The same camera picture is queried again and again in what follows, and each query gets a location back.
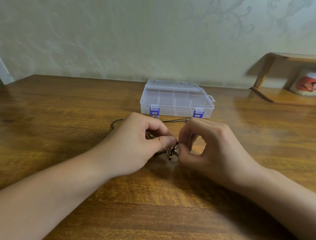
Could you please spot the person's left hand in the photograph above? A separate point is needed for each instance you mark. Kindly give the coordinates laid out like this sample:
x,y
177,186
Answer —
x,y
128,146

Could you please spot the person's right hand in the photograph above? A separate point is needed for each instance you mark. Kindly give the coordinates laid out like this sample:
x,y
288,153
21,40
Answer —
x,y
222,151

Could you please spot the clear plastic organizer box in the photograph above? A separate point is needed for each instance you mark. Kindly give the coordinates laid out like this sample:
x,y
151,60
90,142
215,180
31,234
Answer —
x,y
176,98

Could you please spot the person's left forearm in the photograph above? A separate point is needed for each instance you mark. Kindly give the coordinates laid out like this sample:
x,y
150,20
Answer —
x,y
44,200

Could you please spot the wooden shelf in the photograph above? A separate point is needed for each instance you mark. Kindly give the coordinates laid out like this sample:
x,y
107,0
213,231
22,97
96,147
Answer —
x,y
286,95

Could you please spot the white printed mug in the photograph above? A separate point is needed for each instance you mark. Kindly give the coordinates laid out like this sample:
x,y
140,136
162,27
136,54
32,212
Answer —
x,y
306,83

